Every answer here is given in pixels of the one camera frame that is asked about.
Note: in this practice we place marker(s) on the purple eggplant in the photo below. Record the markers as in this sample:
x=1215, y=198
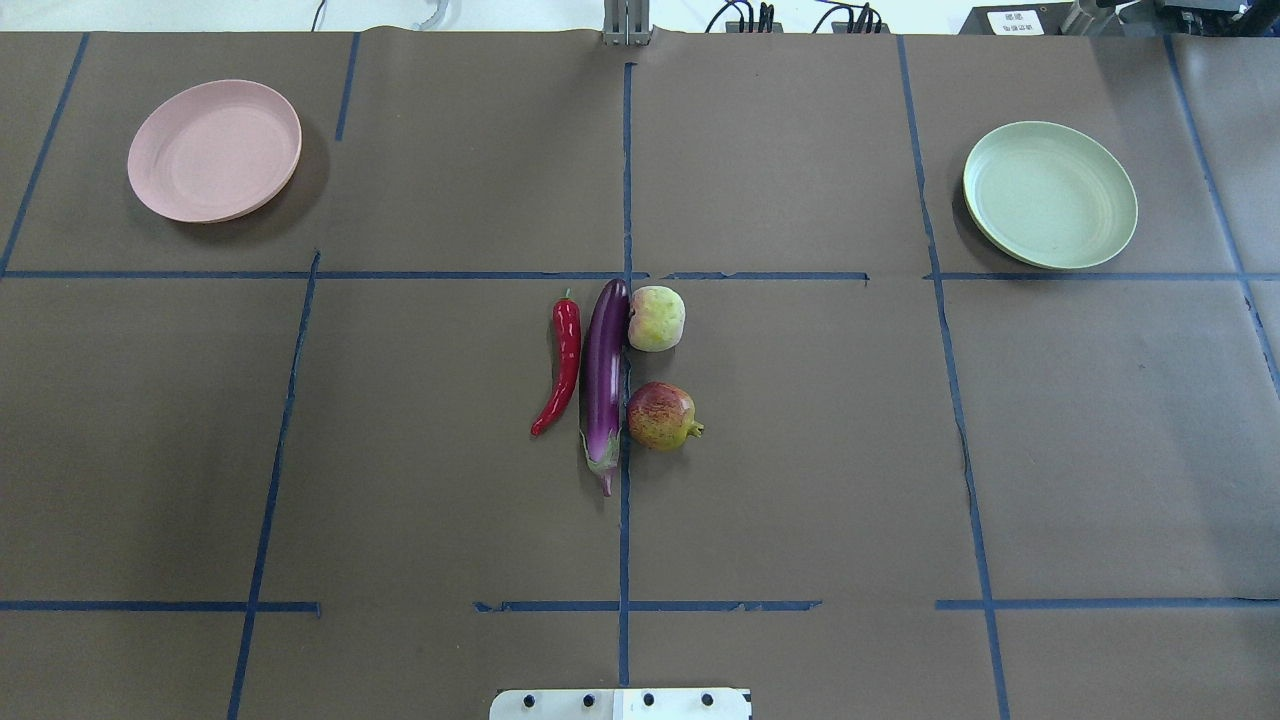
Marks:
x=602, y=379

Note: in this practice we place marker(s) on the black label box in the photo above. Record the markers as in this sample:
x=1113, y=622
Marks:
x=1041, y=18

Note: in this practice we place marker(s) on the white camera pedestal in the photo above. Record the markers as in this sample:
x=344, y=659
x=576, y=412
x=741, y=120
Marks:
x=623, y=703

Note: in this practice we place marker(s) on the light green plate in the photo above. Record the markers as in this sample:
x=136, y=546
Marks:
x=1050, y=196

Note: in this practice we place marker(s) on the red yellow pomegranate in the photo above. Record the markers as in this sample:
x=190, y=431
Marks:
x=662, y=417

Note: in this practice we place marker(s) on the red chili pepper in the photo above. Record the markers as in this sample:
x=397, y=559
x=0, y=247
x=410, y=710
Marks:
x=565, y=322

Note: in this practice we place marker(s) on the aluminium frame post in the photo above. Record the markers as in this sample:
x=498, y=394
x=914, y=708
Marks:
x=627, y=23

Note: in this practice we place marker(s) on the pink plate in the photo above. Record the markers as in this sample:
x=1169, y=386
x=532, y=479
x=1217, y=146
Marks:
x=215, y=152

